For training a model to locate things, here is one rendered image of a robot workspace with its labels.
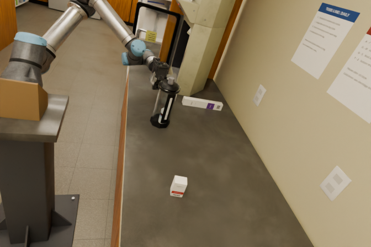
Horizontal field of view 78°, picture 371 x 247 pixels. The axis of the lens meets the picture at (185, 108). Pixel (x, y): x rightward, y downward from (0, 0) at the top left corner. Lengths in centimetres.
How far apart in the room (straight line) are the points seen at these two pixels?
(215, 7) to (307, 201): 105
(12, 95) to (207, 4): 102
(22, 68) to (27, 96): 11
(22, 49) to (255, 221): 115
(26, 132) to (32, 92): 16
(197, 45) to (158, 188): 87
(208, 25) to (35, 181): 123
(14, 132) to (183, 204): 72
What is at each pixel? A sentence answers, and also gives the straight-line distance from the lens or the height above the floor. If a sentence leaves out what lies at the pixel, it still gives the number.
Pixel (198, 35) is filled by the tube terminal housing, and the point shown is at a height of 135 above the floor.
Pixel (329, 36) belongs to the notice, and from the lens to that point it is 116.
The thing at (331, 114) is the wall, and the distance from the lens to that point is 106.
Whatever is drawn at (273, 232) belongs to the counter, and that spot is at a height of 94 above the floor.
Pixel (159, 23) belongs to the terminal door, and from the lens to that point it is 171.
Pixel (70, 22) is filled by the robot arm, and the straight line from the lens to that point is 139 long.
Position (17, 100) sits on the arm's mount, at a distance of 115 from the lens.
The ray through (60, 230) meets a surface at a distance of 190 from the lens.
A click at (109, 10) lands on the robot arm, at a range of 129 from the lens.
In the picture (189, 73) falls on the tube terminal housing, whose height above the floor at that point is 110.
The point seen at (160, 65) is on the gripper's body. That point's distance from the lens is 121.
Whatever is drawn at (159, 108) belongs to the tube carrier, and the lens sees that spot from 114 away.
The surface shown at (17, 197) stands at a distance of 152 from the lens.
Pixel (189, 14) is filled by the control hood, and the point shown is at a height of 145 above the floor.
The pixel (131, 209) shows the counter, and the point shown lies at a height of 94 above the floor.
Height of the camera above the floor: 166
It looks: 30 degrees down
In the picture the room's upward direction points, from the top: 19 degrees clockwise
